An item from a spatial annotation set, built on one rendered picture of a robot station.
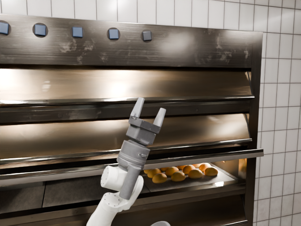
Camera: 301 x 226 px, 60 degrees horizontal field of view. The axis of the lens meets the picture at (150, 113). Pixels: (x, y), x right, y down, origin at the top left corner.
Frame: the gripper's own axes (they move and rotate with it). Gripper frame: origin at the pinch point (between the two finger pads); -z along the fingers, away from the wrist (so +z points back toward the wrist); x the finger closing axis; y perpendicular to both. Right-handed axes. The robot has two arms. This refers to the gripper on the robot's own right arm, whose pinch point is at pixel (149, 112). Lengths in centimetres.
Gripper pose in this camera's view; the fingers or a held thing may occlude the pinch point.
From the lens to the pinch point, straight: 82.7
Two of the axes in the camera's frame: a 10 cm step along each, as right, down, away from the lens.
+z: -3.6, 9.3, -0.6
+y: -6.8, -2.2, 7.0
